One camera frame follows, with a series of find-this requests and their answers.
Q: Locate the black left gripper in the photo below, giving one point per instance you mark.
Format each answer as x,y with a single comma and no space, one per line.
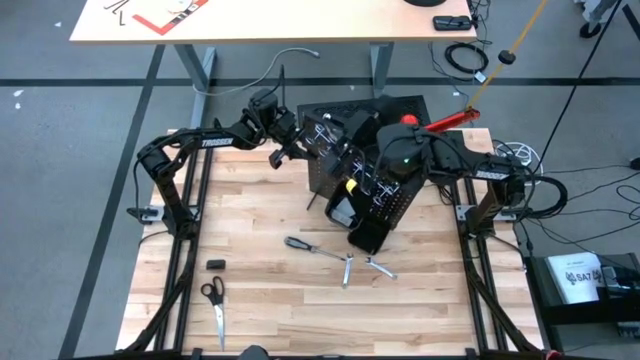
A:
287,135

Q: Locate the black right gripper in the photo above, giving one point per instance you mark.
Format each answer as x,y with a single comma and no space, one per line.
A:
362,127

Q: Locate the black metal peg board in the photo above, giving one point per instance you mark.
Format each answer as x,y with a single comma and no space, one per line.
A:
320,175

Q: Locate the silver combination wrench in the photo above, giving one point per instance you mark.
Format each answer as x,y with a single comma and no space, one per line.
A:
382,270
347,272

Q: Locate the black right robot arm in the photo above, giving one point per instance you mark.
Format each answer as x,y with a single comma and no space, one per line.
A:
405,145

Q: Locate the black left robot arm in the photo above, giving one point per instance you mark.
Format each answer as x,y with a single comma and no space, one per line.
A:
180,137

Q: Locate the black perforated metal panel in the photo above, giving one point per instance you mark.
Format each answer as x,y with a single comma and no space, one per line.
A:
400,102

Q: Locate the large black plastic bin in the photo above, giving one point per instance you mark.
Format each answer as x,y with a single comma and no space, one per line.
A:
330,210

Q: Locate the red desk lamp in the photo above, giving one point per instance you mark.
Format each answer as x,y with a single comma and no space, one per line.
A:
452,121

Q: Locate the small black plastic bin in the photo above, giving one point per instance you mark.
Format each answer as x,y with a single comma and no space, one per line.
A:
367,240

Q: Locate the light wooden desk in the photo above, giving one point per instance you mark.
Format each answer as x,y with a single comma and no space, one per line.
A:
300,20

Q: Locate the flat black device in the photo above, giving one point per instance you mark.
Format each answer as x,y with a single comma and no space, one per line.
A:
452,23

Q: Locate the black round base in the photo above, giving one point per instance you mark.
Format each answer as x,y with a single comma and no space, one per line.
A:
425,2

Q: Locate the small black block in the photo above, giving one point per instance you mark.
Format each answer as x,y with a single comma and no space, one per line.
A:
216,265

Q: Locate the red and white paper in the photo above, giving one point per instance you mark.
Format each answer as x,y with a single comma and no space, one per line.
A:
165,22

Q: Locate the black hex key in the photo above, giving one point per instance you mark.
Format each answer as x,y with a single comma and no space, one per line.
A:
121,19
114,6

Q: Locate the person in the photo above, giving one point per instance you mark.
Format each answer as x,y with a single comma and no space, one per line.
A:
255,353

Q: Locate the thin black slanted pole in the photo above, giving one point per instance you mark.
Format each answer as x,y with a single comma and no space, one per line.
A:
597,50

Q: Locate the grey office chair base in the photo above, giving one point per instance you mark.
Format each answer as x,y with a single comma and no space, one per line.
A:
590,29

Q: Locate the white labelled box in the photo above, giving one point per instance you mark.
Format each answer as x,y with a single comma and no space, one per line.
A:
575,280

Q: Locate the black storage cart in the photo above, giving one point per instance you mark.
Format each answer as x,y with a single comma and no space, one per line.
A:
575,315

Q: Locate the black aluminium table frame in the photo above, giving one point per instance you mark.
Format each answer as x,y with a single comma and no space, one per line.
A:
425,358

